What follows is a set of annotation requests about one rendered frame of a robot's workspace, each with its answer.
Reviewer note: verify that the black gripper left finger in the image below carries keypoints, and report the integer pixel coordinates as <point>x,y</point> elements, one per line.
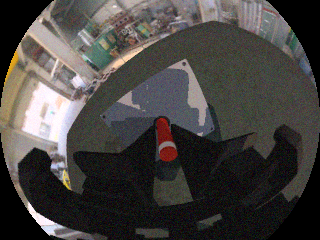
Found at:
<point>135,164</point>

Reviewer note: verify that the red peg with white band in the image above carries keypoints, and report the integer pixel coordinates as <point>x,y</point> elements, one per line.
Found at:
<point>167,150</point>

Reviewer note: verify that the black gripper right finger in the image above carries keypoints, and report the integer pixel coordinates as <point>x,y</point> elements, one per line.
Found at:
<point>201,157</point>

